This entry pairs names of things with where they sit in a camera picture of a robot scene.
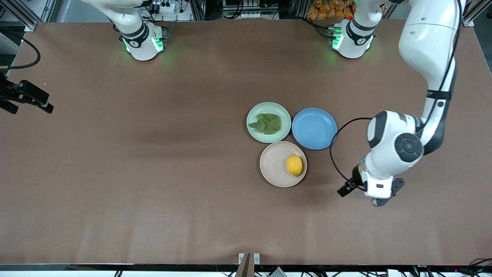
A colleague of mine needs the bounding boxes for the orange snack bags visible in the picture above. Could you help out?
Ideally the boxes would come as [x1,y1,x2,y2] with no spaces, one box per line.
[306,0,355,20]

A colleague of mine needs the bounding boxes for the blue plate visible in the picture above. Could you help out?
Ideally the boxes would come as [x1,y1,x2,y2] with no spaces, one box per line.
[292,108,338,150]

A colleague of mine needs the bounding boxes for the beige plate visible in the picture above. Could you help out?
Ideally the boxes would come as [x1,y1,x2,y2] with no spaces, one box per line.
[259,141,308,188]

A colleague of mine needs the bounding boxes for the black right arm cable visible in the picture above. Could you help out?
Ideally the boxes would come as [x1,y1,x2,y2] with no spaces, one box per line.
[7,35,41,70]

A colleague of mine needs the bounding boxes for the white power strip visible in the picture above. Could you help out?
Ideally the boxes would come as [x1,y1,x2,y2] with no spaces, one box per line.
[151,1,178,13]

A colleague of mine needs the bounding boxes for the yellow lemon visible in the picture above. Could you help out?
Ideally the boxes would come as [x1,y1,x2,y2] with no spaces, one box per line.
[286,154,303,177]

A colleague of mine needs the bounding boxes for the metal table edge bracket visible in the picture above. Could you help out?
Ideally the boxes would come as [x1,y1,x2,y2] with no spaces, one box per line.
[235,252,261,277]

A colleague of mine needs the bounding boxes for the light green plate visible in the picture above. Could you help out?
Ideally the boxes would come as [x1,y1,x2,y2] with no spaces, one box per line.
[246,102,292,144]

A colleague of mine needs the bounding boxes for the green lettuce leaf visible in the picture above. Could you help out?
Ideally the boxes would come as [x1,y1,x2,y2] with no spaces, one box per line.
[248,113,282,135]

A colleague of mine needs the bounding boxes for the aluminium frame profile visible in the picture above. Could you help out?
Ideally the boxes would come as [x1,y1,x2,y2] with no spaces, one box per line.
[461,0,486,27]
[0,0,59,32]

